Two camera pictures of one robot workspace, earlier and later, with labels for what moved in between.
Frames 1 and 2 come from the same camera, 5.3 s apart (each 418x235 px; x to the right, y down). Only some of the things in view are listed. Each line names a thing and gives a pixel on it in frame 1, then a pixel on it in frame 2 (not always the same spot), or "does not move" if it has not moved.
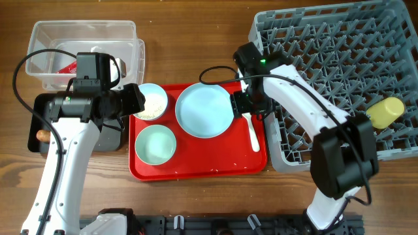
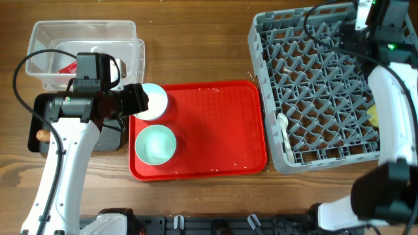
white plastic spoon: [253, 132] to [283, 121]
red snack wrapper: [71, 68] does not move
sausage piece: [43, 135] does not move
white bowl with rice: [156, 102] does not move
